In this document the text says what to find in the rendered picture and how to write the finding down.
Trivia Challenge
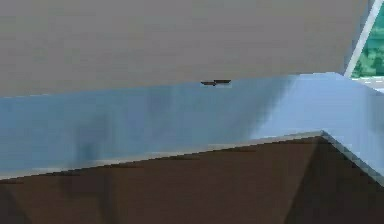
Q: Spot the white framed window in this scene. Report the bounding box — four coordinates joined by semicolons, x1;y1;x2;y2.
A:
343;0;384;80

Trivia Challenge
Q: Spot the small black bar handle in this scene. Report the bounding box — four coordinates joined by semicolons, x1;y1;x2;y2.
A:
200;79;232;87

